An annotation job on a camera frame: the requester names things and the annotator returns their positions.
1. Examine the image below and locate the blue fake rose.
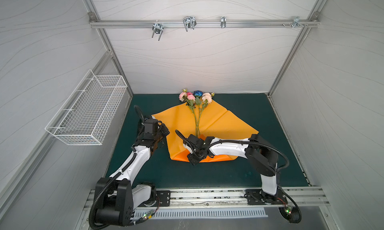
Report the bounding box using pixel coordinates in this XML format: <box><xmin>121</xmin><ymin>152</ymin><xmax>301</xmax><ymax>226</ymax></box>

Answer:
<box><xmin>193</xmin><ymin>90</ymin><xmax>203</xmax><ymax>109</ymax></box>

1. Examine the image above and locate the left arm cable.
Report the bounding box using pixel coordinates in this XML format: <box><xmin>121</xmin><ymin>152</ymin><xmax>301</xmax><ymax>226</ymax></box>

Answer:
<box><xmin>128</xmin><ymin>196</ymin><xmax>161</xmax><ymax>227</ymax></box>

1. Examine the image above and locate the right metal bolt clamp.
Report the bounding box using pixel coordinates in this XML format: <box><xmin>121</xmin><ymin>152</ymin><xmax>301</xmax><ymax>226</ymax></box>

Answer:
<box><xmin>282</xmin><ymin>17</ymin><xmax>309</xmax><ymax>29</ymax></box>

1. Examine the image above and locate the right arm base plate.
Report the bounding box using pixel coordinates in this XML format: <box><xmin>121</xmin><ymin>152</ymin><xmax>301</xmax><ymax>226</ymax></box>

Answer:
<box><xmin>244</xmin><ymin>189</ymin><xmax>288</xmax><ymax>206</ymax></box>

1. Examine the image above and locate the middle metal u-bolt clamp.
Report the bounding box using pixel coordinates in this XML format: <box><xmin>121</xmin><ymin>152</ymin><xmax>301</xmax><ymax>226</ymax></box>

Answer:
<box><xmin>183</xmin><ymin>16</ymin><xmax>197</xmax><ymax>32</ymax></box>

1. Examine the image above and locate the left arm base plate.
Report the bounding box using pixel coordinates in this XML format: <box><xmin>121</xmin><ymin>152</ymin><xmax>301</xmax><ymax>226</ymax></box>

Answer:
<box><xmin>148</xmin><ymin>191</ymin><xmax>171</xmax><ymax>207</ymax></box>

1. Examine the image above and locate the white wire basket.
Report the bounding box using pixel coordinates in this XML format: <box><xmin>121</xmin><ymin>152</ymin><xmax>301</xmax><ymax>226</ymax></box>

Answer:
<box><xmin>45</xmin><ymin>70</ymin><xmax>128</xmax><ymax>146</ymax></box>

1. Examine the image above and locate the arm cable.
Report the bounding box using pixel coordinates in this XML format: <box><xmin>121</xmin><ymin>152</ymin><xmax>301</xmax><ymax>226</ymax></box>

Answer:
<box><xmin>277</xmin><ymin>186</ymin><xmax>303</xmax><ymax>224</ymax></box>
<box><xmin>128</xmin><ymin>196</ymin><xmax>161</xmax><ymax>227</ymax></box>

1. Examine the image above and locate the metal u-bolt clamp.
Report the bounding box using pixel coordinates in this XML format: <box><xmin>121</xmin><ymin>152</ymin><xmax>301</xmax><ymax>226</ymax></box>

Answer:
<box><xmin>152</xmin><ymin>23</ymin><xmax>164</xmax><ymax>41</ymax></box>
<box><xmin>183</xmin><ymin>16</ymin><xmax>197</xmax><ymax>32</ymax></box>

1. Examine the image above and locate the peach fake flower spray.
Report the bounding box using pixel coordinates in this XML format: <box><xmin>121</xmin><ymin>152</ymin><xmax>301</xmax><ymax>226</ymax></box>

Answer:
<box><xmin>197</xmin><ymin>92</ymin><xmax>215</xmax><ymax>137</ymax></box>

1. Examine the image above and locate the pink fake flower spray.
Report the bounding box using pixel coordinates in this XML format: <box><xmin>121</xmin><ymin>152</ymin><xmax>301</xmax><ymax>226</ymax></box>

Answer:
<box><xmin>178</xmin><ymin>88</ymin><xmax>199</xmax><ymax>138</ymax></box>

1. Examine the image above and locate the aluminium front rail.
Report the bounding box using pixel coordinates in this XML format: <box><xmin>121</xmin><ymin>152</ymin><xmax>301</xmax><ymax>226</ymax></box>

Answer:
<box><xmin>83</xmin><ymin>186</ymin><xmax>330</xmax><ymax>211</ymax></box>

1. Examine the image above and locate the small metal bracket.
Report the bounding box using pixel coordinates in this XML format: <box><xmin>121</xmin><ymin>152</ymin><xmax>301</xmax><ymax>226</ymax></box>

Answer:
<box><xmin>221</xmin><ymin>16</ymin><xmax>227</xmax><ymax>29</ymax></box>

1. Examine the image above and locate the white vent grille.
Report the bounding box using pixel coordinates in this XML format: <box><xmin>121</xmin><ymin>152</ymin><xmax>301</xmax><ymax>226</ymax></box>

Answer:
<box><xmin>152</xmin><ymin>208</ymin><xmax>268</xmax><ymax>220</ymax></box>

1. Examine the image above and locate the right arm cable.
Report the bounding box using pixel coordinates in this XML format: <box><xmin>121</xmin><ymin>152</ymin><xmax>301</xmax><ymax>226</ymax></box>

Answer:
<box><xmin>277</xmin><ymin>186</ymin><xmax>303</xmax><ymax>224</ymax></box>

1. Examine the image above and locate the orange wrapping paper sheet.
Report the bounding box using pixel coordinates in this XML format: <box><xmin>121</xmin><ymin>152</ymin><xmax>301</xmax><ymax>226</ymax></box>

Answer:
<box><xmin>153</xmin><ymin>101</ymin><xmax>259</xmax><ymax>162</ymax></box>

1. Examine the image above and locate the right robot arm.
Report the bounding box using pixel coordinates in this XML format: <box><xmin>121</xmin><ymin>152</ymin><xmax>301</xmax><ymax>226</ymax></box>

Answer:
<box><xmin>177</xmin><ymin>132</ymin><xmax>290</xmax><ymax>201</ymax></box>

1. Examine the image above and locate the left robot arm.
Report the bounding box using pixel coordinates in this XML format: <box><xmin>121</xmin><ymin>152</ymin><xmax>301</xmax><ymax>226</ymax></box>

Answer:
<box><xmin>89</xmin><ymin>124</ymin><xmax>170</xmax><ymax>230</ymax></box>

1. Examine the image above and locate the aluminium top crossbar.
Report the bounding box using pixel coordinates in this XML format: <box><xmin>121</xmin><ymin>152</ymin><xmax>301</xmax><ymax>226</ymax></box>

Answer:
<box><xmin>90</xmin><ymin>19</ymin><xmax>321</xmax><ymax>29</ymax></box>

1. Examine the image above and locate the left metal u-bolt clamp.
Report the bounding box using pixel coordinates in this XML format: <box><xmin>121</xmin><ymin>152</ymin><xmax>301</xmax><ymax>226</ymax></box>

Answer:
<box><xmin>152</xmin><ymin>23</ymin><xmax>164</xmax><ymax>41</ymax></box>

